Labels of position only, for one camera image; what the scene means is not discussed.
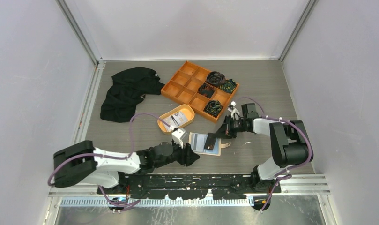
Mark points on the beige card holder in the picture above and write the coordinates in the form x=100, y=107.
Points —
x=202, y=144

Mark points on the aluminium front frame rail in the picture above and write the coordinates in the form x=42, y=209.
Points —
x=299, y=185

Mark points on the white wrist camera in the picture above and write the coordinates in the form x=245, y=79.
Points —
x=234, y=112
x=178, y=136

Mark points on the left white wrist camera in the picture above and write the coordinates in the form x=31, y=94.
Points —
x=178, y=136

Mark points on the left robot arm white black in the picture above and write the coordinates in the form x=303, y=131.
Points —
x=84, y=163

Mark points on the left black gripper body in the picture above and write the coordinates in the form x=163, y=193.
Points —
x=179, y=154

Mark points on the black cloth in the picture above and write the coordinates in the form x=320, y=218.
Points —
x=129, y=88

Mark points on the green patterned rolled tie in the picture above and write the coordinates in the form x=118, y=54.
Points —
x=229, y=86

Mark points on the orange compartment organizer box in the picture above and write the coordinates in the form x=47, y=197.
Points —
x=182, y=88

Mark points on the orange oval tray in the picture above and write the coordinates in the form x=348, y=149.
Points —
x=187, y=111

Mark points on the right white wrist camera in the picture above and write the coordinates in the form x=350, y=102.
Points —
x=234, y=112

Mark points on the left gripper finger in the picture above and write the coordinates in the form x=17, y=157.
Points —
x=189, y=154
x=187, y=163

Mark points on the dark red rolled tie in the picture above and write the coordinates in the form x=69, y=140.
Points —
x=206, y=90

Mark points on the right credit card in tray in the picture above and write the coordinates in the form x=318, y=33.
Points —
x=179, y=118

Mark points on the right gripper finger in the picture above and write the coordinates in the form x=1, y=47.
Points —
x=230, y=135
x=220, y=133

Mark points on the dark brown rolled tie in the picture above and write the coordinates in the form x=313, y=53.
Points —
x=216, y=79

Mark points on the black VIP credit card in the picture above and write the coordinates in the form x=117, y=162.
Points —
x=212, y=144

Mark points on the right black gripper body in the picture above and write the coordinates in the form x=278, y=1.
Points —
x=236, y=125

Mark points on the green yellow rolled tie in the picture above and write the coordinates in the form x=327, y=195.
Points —
x=213, y=108

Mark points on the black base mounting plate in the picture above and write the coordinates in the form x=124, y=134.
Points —
x=191, y=186

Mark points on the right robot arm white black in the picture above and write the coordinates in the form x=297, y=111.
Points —
x=290, y=146

